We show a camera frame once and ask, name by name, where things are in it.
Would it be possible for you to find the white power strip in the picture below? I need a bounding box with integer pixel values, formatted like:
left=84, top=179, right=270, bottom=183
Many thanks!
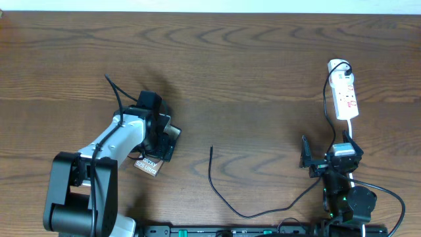
left=327, top=59, right=360, bottom=121

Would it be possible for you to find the Galaxy S25 Ultra smartphone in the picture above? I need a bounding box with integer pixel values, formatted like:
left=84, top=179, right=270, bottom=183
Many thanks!
left=130, top=129, right=182, bottom=177

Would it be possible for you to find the black USB charging cable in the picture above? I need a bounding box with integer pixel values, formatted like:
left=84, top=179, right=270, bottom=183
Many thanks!
left=207, top=61, right=353, bottom=219

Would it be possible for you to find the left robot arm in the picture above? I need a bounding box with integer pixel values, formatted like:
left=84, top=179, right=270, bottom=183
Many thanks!
left=43, top=91, right=181, bottom=236

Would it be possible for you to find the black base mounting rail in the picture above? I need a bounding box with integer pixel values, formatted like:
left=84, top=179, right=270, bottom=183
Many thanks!
left=134, top=224, right=389, bottom=237

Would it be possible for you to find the white USB charger adapter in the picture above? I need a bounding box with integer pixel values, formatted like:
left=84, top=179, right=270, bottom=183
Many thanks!
left=328, top=59, right=355, bottom=88

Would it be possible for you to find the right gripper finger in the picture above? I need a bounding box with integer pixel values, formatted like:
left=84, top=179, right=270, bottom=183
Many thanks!
left=299, top=136, right=312, bottom=168
left=342, top=130, right=364, bottom=156

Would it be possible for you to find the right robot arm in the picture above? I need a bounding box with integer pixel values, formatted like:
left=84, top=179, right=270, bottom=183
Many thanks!
left=299, top=131, right=377, bottom=236

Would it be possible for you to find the white power strip cord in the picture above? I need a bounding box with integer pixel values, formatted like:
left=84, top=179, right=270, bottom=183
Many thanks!
left=346, top=118, right=366, bottom=237

